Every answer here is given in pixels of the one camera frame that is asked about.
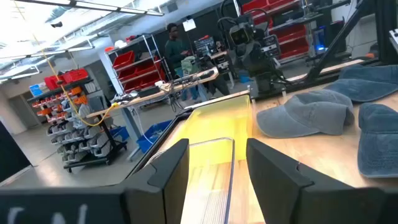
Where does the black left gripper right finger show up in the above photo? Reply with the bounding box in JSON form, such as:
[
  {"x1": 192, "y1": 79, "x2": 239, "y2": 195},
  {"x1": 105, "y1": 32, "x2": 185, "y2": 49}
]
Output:
[{"x1": 246, "y1": 138, "x2": 386, "y2": 224}]

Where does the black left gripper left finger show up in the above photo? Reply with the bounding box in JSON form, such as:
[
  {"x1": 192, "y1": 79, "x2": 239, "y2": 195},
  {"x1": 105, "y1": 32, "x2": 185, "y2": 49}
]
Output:
[{"x1": 119, "y1": 139, "x2": 190, "y2": 224}]

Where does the white paper sign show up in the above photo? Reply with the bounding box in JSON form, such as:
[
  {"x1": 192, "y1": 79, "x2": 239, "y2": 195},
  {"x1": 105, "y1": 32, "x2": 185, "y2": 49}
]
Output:
[{"x1": 182, "y1": 18, "x2": 198, "y2": 33}]

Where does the large blue crate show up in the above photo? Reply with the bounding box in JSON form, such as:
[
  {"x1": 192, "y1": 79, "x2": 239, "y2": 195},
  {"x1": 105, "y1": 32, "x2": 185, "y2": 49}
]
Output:
[{"x1": 136, "y1": 119, "x2": 174, "y2": 154}]

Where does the red bin shelving unit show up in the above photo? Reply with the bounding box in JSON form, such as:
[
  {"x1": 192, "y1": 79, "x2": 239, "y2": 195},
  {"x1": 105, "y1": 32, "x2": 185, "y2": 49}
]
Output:
[{"x1": 241, "y1": 0, "x2": 312, "y2": 63}]

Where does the standing person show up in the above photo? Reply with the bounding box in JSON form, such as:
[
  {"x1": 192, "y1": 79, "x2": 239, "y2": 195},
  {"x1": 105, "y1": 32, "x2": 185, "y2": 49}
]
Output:
[{"x1": 164, "y1": 22, "x2": 200, "y2": 102}]

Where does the small blue crate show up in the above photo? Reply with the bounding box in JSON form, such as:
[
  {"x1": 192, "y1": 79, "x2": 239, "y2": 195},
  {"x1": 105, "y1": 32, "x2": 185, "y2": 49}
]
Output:
[{"x1": 109, "y1": 125, "x2": 130, "y2": 142}]

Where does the yellow translucent plastic bin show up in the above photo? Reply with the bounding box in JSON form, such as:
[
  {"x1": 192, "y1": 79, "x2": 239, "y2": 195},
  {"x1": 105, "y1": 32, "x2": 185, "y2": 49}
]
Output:
[{"x1": 172, "y1": 95, "x2": 253, "y2": 163}]

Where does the computer with blue light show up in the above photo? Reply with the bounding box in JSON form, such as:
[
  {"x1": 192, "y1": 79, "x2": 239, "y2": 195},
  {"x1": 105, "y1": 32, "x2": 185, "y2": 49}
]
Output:
[{"x1": 312, "y1": 26, "x2": 331, "y2": 54}]

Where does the long wooden workbench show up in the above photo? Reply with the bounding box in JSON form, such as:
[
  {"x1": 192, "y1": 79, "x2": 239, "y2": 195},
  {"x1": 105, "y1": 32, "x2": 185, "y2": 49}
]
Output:
[{"x1": 86, "y1": 66, "x2": 220, "y2": 162}]

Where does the black rack with small bins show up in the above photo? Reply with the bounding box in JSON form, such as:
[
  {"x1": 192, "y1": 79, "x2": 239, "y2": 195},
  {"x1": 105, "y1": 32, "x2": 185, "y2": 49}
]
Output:
[{"x1": 27, "y1": 68, "x2": 129, "y2": 174}]

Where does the long ceiling light bar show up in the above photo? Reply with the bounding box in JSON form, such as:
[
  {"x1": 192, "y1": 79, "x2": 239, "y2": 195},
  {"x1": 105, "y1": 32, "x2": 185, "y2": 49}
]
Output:
[{"x1": 13, "y1": 0, "x2": 165, "y2": 17}]

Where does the metal shelf with red bins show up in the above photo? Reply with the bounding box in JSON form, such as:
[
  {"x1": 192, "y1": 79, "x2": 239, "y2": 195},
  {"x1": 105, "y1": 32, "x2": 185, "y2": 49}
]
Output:
[{"x1": 104, "y1": 34, "x2": 167, "y2": 95}]

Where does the black diagonal frame strut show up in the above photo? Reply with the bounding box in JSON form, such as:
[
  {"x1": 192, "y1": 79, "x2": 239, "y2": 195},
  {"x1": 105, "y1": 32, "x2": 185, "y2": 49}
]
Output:
[{"x1": 305, "y1": 0, "x2": 376, "y2": 83}]

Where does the yellow hanging cable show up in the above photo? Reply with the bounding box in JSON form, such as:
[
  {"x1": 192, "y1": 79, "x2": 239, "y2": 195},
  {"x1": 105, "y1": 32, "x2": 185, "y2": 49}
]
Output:
[{"x1": 13, "y1": 0, "x2": 120, "y2": 128}]

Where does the black upright frame post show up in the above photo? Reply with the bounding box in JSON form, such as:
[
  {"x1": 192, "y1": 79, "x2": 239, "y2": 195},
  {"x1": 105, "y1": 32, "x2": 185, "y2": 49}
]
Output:
[{"x1": 374, "y1": 0, "x2": 398, "y2": 65}]

